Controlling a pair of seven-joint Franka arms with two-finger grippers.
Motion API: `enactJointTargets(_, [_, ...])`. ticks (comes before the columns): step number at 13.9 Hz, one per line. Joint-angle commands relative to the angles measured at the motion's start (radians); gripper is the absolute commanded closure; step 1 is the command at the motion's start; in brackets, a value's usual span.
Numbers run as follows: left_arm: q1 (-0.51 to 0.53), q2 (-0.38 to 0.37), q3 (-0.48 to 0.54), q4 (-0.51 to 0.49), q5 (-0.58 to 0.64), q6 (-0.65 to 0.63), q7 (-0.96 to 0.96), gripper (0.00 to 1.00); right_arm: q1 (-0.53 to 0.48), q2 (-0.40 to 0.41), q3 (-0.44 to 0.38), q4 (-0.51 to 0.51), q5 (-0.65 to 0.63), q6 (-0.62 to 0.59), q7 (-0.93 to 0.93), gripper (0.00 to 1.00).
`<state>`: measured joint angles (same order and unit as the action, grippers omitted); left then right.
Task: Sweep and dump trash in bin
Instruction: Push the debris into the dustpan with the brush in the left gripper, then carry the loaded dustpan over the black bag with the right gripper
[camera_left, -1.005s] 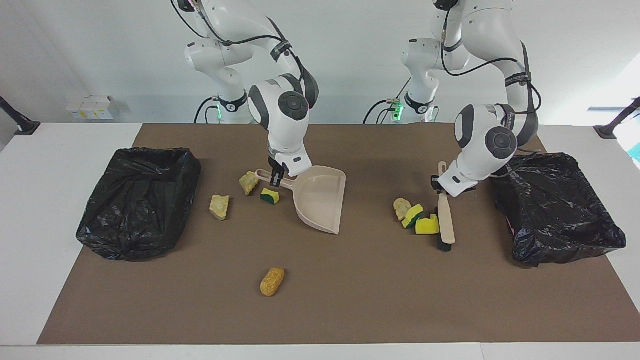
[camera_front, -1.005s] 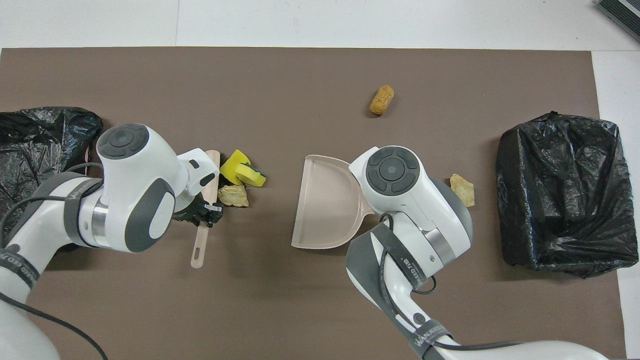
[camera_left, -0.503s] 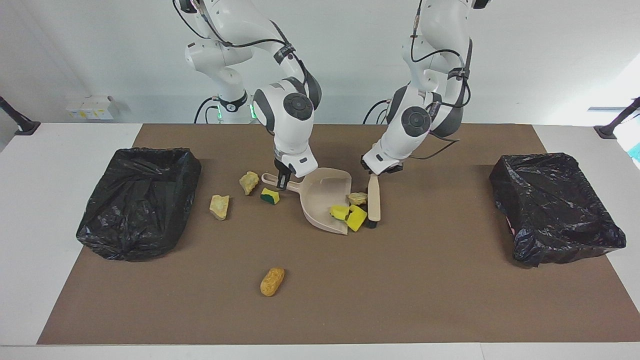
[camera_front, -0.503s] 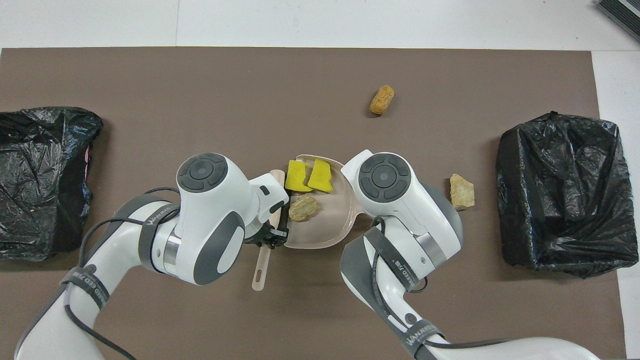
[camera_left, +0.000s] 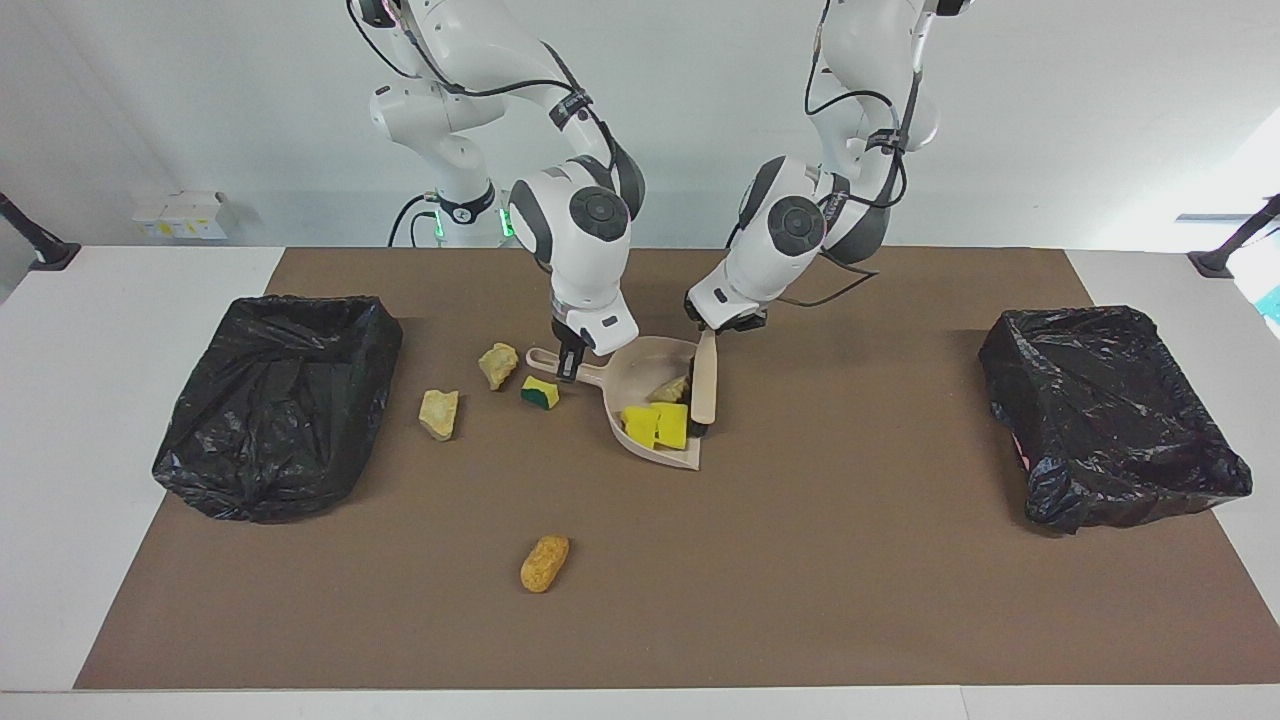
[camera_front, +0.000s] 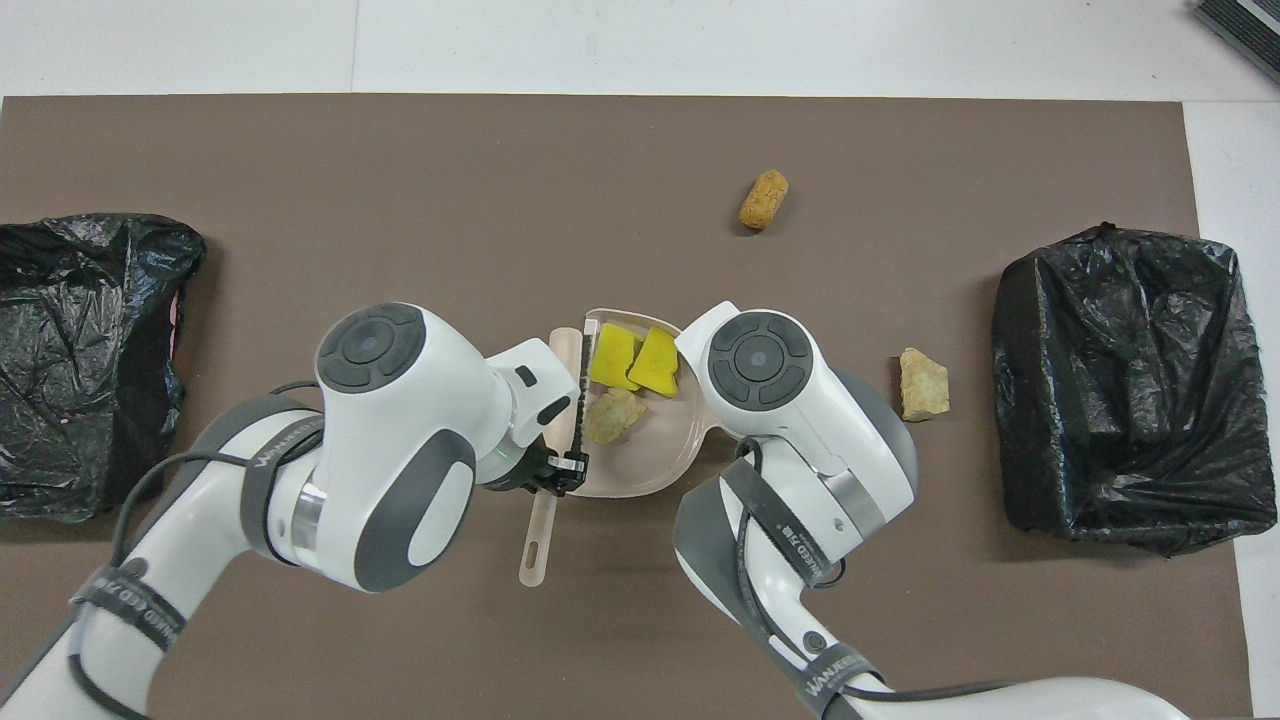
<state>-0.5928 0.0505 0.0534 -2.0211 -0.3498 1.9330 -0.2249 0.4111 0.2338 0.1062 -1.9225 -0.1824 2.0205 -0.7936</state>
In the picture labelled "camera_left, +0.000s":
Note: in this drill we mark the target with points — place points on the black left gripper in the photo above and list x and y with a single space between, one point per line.
730 320

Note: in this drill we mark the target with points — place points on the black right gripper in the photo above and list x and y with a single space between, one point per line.
570 332

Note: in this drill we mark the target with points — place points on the dark green yellow sponge wedge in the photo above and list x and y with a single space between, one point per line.
540 393

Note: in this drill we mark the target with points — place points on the beige plastic dustpan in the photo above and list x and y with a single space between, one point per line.
632 382

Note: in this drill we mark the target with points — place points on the beige hand brush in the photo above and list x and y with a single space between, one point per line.
705 385

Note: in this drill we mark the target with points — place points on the tan foam chunk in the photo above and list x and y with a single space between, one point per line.
670 389
498 365
439 414

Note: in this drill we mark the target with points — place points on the small yellow sponge piece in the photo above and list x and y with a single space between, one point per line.
638 422

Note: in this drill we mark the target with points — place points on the large yellow sponge piece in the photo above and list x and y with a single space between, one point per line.
674 428

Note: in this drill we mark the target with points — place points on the orange oval sponge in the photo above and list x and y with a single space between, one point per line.
545 562

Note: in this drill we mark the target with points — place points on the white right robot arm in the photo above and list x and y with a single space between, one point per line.
580 215

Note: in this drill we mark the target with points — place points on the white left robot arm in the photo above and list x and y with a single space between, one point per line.
790 225

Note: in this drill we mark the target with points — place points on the black trash bag bin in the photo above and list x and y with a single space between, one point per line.
280 420
1110 430

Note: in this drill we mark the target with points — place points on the brown table mat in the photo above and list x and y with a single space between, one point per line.
900 600

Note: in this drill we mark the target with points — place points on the white cardboard box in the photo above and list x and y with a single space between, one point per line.
180 215

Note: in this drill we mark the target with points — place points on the teal object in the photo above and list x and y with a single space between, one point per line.
1271 303

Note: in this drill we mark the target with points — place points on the black camera stand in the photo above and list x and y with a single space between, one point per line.
35 240
1235 242

